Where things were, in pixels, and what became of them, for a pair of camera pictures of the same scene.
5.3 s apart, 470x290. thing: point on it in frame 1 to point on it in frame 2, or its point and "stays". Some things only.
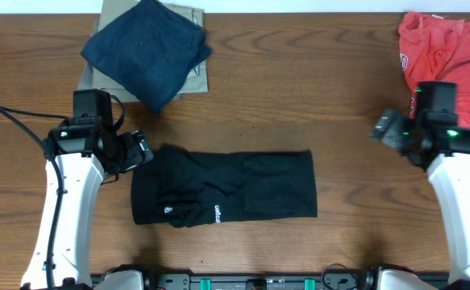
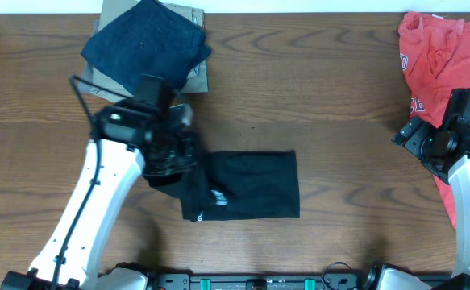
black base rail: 263,282 stays
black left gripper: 136,153 to 190,160
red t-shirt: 439,49 stays
